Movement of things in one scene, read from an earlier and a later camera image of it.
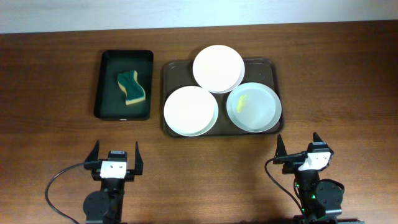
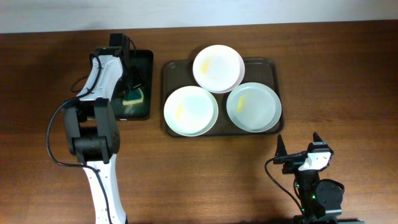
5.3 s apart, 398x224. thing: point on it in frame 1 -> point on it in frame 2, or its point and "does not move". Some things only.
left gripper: (93, 164) -> (120, 91)
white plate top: (219, 69) does not move
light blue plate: (254, 107) does not move
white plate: (191, 111) does not move
